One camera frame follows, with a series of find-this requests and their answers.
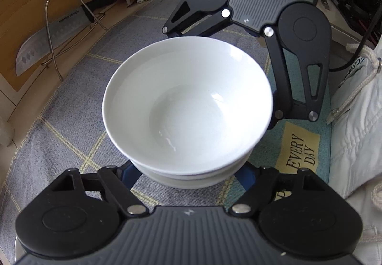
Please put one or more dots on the steel kitchen knife black handle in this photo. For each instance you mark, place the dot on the steel kitchen knife black handle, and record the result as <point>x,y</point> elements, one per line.
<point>36,46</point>

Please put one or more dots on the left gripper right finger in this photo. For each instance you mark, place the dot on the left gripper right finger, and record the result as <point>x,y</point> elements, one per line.
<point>258,185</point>

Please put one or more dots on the wire board rack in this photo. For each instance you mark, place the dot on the wire board rack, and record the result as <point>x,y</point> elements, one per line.
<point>72,25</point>

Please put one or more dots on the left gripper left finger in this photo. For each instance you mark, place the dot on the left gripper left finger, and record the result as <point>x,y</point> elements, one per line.
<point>117,183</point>

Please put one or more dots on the grey checked table mat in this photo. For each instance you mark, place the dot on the grey checked table mat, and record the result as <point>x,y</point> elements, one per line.
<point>70,132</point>

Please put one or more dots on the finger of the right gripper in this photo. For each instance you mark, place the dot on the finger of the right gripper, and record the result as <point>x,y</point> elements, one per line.
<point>282,96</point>
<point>197,24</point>

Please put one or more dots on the white jacket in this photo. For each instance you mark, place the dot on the white jacket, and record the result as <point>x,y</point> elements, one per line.
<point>355,171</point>

